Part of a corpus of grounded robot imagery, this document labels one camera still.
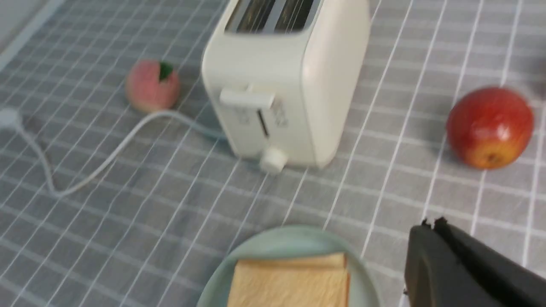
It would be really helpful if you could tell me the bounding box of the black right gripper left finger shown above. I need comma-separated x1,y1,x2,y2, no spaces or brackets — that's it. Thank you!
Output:
404,221,500,307

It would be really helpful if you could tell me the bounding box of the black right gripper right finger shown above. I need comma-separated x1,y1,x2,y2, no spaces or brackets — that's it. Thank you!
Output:
434,217,545,307

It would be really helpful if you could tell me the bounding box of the toast slice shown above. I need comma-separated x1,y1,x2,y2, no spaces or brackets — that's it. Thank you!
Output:
227,252,351,307

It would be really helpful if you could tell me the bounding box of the light green plate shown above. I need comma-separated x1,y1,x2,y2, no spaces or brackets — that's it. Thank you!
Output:
197,225,385,307

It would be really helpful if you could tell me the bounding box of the red apple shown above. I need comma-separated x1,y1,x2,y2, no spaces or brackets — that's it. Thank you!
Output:
445,86,534,170

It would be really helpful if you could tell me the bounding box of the white toaster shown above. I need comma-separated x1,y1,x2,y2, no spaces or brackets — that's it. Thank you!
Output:
201,0,371,174

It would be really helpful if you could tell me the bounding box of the grey checked tablecloth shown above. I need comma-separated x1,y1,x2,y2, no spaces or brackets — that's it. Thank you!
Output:
0,0,545,307

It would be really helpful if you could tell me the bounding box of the pink peach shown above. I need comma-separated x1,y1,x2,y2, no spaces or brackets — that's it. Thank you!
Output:
125,59,181,113

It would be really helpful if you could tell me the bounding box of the white toaster power cable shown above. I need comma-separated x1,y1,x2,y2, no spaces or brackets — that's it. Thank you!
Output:
0,107,227,198

